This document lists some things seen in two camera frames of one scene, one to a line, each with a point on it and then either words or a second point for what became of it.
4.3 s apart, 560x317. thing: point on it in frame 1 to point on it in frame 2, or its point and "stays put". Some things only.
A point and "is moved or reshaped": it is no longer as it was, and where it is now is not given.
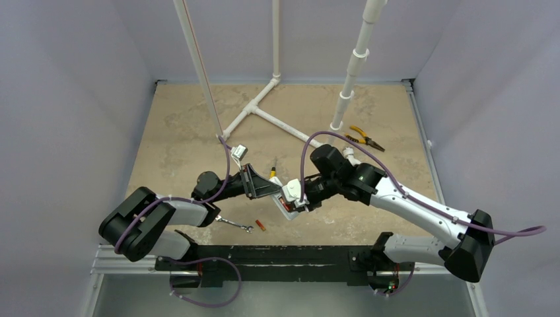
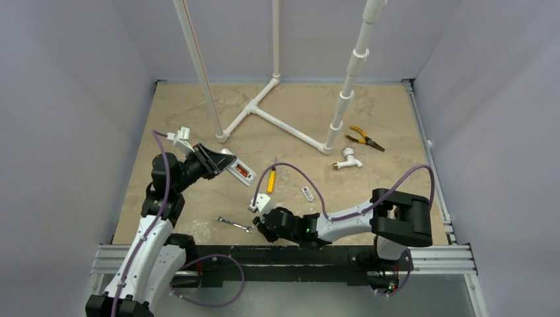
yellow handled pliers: [365, 140] stays put
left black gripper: [257, 186] to [212, 163]
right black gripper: [302, 196] to [266, 224]
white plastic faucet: [349, 153] stays put
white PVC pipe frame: [357, 66] stays put
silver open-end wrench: [249, 229] stays put
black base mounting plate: [219, 263] stays put
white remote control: [277, 203] is moved or reshaped
